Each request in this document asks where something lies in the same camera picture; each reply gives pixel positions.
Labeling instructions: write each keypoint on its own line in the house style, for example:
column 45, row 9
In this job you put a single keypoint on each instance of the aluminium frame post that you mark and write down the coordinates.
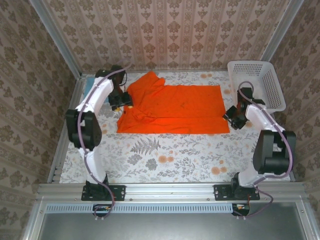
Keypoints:
column 56, row 37
column 282, row 32

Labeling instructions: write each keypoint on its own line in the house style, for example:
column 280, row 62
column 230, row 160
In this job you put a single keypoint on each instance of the grey metal panel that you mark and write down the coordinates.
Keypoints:
column 170, row 227

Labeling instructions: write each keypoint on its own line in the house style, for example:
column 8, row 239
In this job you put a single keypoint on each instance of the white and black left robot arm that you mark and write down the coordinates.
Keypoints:
column 101, row 96

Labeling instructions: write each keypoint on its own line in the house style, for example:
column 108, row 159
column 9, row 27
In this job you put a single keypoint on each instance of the orange t-shirt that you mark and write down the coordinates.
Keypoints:
column 175, row 107

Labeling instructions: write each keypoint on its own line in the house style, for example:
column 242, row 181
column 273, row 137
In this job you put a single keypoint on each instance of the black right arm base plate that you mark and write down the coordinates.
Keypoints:
column 221, row 192

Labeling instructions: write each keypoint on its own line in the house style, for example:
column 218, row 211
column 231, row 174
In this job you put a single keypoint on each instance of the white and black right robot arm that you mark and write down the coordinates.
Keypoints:
column 272, row 160

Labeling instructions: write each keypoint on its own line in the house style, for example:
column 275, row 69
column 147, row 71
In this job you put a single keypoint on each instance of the white plastic basket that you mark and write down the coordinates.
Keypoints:
column 275, row 85

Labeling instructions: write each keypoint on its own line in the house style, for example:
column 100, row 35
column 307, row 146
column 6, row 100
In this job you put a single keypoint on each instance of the aluminium mounting rail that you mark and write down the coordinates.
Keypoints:
column 170, row 191

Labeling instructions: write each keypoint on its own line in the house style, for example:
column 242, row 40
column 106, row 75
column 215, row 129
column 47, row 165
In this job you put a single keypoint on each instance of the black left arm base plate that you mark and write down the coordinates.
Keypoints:
column 117, row 192

